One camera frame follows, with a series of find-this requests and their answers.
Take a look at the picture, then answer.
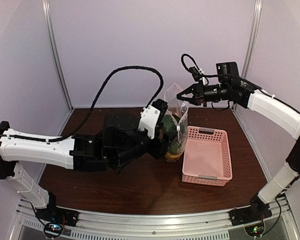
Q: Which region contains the aluminium frame post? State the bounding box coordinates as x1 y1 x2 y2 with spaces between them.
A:
42 0 74 112
241 0 262 78

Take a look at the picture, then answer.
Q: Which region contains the pink plastic basket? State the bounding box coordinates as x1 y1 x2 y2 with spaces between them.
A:
182 126 232 187

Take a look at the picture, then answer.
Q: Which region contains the clear zip top bag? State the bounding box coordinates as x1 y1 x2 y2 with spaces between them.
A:
163 83 189 163

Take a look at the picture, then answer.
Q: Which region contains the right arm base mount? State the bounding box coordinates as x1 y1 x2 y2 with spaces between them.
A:
229 206 272 226

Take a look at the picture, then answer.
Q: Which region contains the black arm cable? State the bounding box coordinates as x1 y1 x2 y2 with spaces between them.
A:
181 53 260 88
0 65 164 146

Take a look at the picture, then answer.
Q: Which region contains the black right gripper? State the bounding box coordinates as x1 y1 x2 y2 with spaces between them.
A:
177 79 231 107

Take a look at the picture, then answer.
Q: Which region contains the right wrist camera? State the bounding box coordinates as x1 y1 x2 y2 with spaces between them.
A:
189 66 209 86

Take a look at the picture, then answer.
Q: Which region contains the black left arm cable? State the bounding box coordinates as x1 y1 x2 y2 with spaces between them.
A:
0 65 164 146

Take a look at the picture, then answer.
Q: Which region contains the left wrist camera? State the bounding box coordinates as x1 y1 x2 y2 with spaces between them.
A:
138 99 168 140

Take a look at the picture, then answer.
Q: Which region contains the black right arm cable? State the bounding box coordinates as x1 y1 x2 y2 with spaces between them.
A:
181 53 260 88

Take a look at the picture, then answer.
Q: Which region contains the orange mango toy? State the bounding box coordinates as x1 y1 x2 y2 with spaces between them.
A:
165 152 182 163

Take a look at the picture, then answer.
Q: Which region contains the right aluminium frame post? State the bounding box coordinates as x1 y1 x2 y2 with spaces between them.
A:
241 0 262 78

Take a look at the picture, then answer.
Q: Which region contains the round circuit board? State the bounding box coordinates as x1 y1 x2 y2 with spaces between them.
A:
43 222 64 238
244 222 265 238

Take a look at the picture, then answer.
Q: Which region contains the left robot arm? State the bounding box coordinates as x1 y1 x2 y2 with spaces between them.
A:
0 114 171 222

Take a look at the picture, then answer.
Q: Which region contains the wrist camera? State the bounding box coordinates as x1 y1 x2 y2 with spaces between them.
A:
138 99 168 140
189 66 209 86

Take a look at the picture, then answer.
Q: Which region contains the left round circuit board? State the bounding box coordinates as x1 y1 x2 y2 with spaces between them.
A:
43 222 64 238

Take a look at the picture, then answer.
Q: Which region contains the front aluminium rail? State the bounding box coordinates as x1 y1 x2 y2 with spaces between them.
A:
8 199 300 240

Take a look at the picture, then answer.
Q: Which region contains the green bok choy toy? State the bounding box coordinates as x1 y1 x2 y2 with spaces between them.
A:
162 114 182 155

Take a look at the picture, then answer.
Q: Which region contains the left aluminium frame post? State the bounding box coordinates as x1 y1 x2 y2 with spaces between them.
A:
42 0 74 112

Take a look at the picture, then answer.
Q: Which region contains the right round circuit board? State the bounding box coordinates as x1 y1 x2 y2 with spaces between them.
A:
244 222 265 238

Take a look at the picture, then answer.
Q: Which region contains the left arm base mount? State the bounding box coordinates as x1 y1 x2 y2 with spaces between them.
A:
36 207 79 227

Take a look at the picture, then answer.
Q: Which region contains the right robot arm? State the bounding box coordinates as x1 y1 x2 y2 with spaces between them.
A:
177 62 300 221

